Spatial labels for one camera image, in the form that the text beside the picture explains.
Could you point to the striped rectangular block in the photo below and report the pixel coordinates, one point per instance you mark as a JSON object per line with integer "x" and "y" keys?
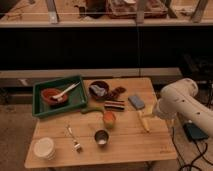
{"x": 114, "y": 105}

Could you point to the green plastic tray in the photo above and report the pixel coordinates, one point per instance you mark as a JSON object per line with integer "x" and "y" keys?
{"x": 77, "y": 97}

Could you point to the black power adapter box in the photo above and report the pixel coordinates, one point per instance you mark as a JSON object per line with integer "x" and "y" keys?
{"x": 194, "y": 133}

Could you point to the grey cloth in bowl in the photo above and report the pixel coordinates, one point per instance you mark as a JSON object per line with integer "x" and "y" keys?
{"x": 98, "y": 90}

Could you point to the white round lid container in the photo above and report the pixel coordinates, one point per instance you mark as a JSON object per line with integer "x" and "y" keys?
{"x": 44, "y": 148}

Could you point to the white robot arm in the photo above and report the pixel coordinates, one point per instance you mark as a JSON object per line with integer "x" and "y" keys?
{"x": 179, "y": 97}

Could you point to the wooden table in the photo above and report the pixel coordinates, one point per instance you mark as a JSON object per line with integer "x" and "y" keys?
{"x": 82, "y": 139}

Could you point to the small metal cup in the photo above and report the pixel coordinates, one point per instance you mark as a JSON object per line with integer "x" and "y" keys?
{"x": 101, "y": 137}

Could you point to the orange bowl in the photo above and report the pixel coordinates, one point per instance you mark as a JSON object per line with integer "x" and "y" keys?
{"x": 48, "y": 94}

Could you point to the blue sponge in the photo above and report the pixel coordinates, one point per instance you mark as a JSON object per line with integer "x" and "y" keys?
{"x": 136, "y": 102}

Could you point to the white plastic spoon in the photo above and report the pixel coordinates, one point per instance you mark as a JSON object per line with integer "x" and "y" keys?
{"x": 60, "y": 95}

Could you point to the dark brown bowl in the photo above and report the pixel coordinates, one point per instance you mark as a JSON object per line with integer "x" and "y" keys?
{"x": 101, "y": 84}

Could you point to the brown chocolate cookie piece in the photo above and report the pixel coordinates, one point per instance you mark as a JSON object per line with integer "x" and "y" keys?
{"x": 114, "y": 94}

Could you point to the green cucumber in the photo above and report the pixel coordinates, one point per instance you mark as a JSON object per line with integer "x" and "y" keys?
{"x": 91, "y": 109}

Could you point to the small metal utensil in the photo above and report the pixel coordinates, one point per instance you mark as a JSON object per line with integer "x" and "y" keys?
{"x": 77, "y": 145}

